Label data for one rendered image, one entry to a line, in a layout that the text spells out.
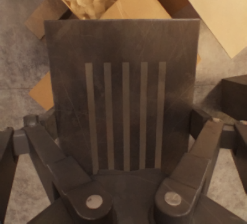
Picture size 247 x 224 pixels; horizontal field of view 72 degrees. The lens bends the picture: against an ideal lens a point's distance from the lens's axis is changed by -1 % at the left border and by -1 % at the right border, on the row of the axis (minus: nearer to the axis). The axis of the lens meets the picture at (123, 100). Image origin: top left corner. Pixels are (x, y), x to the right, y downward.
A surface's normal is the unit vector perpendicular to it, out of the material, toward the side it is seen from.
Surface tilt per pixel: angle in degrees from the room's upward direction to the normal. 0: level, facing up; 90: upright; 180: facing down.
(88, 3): 0
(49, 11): 0
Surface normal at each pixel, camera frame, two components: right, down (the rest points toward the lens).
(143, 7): 0.31, -0.01
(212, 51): 0.03, 0.27
